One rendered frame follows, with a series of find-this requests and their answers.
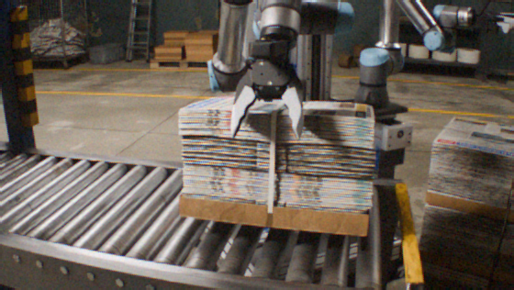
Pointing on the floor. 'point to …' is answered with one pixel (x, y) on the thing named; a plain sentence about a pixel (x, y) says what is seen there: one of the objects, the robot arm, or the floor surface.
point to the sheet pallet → (185, 49)
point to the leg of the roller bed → (386, 250)
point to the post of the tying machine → (17, 134)
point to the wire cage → (57, 39)
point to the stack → (478, 153)
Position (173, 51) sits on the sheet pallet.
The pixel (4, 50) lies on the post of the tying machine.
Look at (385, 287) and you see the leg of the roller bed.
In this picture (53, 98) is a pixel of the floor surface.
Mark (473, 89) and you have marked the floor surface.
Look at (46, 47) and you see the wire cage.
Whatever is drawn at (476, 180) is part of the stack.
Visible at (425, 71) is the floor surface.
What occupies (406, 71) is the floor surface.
